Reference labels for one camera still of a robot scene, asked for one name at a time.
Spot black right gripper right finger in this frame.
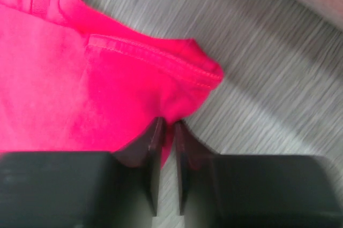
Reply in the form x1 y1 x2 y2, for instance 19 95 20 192
174 121 342 227

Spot bright pink t shirt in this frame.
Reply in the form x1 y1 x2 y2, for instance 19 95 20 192
1 0 223 152

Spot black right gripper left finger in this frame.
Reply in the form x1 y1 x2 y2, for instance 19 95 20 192
1 118 164 227

